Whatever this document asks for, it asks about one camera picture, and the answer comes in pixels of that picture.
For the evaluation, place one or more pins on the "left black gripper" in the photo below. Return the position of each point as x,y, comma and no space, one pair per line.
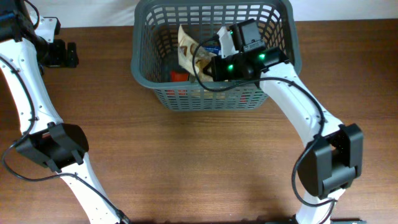
62,56

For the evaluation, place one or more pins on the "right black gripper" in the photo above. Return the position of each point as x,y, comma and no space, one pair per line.
215,70

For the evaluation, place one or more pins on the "blue tissue pack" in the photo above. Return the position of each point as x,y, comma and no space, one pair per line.
213,49

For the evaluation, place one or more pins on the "beige snack bag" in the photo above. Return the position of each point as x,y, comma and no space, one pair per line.
186,47

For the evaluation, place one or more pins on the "orange spaghetti packet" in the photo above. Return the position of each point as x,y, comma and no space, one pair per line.
184,77

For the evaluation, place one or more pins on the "grey plastic shopping basket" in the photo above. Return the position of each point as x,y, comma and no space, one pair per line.
155,42

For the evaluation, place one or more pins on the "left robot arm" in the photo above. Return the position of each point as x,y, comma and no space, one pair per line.
28,46

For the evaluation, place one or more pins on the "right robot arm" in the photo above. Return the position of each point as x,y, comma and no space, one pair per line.
333,152

